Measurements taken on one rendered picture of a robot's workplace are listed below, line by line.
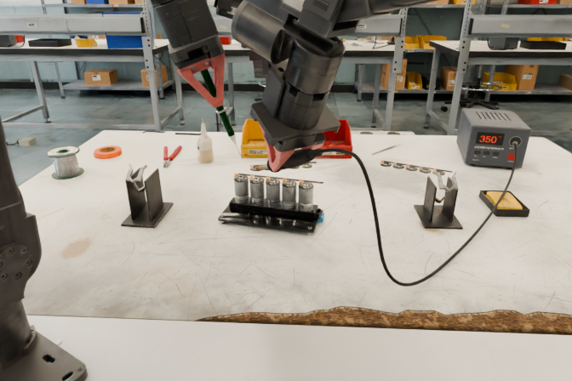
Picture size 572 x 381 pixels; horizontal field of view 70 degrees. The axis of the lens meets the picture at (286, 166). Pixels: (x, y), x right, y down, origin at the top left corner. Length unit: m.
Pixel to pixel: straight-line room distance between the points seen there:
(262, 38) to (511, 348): 0.43
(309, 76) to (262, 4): 0.09
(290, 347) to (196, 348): 0.10
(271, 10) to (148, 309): 0.38
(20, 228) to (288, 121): 0.30
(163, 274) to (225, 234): 0.12
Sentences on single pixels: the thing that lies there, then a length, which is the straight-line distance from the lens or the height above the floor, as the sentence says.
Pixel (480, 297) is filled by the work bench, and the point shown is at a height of 0.75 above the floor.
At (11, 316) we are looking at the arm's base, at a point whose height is 0.81.
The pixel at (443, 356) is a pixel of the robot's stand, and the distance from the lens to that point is 0.50.
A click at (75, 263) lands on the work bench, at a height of 0.75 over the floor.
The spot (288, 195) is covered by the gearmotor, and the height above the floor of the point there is 0.80.
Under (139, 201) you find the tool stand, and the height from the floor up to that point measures 0.77.
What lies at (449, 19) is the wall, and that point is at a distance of 5.26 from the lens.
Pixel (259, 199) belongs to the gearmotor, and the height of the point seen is 0.78.
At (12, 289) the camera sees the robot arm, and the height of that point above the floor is 0.85.
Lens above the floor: 1.10
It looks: 23 degrees down
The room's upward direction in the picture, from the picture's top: straight up
